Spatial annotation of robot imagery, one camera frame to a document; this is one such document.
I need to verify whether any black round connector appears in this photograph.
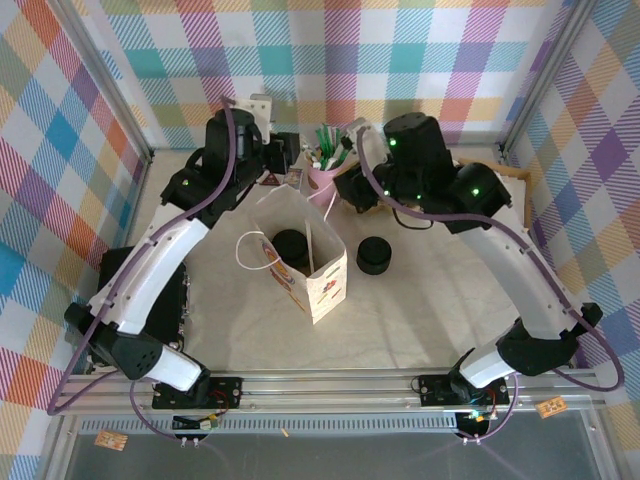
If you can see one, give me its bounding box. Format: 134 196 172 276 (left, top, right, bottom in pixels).
455 409 494 437

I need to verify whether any black box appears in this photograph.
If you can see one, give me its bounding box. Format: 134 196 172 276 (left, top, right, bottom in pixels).
89 247 191 371

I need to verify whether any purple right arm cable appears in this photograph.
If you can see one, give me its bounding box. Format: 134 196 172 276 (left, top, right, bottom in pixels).
357 127 625 445

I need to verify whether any black lidded paper coffee cup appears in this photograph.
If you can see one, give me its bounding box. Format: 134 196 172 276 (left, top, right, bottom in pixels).
271 228 310 269

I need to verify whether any orange printed tag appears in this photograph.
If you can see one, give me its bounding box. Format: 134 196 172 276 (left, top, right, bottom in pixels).
93 430 128 452
536 398 566 421

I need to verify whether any white printed paper bag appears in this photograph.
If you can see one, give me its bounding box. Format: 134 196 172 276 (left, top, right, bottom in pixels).
235 183 349 326

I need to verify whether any brown cardboard box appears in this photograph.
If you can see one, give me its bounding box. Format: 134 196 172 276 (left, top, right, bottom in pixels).
459 157 532 226

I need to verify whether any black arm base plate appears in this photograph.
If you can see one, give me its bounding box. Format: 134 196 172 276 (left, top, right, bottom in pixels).
151 375 245 410
417 373 511 408

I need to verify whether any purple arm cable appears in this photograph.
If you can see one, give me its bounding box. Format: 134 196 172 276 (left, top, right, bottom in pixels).
47 94 236 442
357 127 625 445

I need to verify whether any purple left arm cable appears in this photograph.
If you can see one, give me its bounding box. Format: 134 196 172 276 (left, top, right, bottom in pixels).
47 94 236 442

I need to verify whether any aluminium mounting rail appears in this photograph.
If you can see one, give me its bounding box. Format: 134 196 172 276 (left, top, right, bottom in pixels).
53 370 604 415

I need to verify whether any pink straw holder cup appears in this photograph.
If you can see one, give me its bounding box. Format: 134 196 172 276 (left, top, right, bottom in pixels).
305 162 341 206

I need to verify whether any flat white paper sheet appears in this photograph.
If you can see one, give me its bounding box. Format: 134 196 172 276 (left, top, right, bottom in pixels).
507 178 527 224

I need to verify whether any aluminium frame post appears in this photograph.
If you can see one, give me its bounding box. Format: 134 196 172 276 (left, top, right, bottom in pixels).
498 0 596 157
62 0 155 164

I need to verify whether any long white straw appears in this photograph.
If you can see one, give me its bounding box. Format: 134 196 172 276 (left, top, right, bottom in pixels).
304 218 316 275

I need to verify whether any small wired connector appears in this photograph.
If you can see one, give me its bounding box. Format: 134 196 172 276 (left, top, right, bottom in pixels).
171 413 222 433

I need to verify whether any grey slotted cable duct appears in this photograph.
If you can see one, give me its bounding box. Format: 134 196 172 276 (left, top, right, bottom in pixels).
78 417 462 437

